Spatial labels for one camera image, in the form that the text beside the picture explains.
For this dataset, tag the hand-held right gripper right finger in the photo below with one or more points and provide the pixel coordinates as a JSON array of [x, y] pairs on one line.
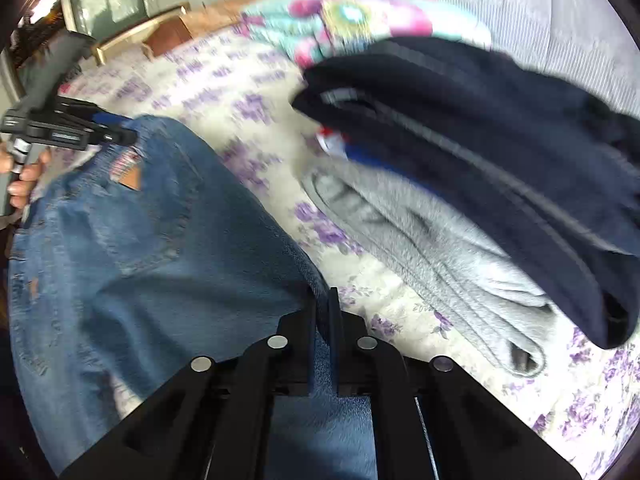
[[335, 320]]

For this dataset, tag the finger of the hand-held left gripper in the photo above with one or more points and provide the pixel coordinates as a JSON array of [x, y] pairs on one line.
[[95, 137], [112, 121]]

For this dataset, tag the grey striped cloth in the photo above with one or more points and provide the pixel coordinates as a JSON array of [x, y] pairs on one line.
[[500, 0]]

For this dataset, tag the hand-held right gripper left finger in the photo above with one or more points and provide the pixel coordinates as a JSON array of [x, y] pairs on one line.
[[304, 355]]

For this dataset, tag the wooden bed frame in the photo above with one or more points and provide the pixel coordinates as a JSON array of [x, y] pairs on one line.
[[167, 37]]

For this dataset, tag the person's left hand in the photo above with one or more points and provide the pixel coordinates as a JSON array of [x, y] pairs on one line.
[[29, 174]]

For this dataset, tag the purple floral bedsheet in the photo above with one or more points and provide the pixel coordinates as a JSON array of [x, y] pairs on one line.
[[210, 85]]

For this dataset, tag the grey fleece sweatshirt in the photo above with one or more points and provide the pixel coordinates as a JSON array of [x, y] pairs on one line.
[[425, 255]]

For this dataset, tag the colourful floral blanket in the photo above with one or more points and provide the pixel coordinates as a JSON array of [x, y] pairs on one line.
[[350, 17]]

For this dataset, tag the red white blue cloth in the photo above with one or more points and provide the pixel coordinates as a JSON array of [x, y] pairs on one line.
[[334, 142]]

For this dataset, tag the dark navy striped pants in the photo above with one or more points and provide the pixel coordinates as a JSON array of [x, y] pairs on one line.
[[475, 135]]

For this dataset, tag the blue denim jeans pants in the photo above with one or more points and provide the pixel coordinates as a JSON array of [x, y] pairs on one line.
[[150, 260]]

